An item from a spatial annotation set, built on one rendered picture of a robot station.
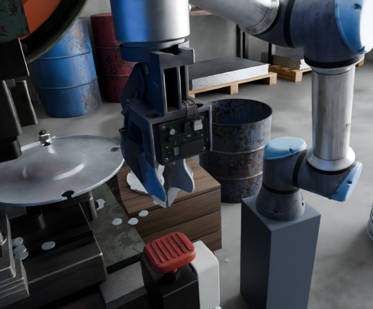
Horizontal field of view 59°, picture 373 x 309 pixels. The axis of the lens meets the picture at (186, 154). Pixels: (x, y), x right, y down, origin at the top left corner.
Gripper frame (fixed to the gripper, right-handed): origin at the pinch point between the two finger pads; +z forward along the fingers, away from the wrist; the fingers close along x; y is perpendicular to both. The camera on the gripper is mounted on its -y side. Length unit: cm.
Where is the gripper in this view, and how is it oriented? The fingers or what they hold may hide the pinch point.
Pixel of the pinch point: (163, 195)
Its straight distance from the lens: 45.1
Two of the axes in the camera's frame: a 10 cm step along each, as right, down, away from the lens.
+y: 4.8, 3.7, -7.9
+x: 8.8, -2.6, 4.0
